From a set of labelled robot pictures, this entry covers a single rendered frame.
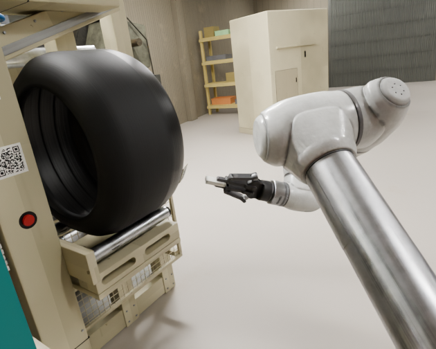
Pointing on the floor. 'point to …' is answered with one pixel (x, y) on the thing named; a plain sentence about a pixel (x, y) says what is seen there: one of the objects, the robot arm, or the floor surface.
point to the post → (36, 288)
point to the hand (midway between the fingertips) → (215, 181)
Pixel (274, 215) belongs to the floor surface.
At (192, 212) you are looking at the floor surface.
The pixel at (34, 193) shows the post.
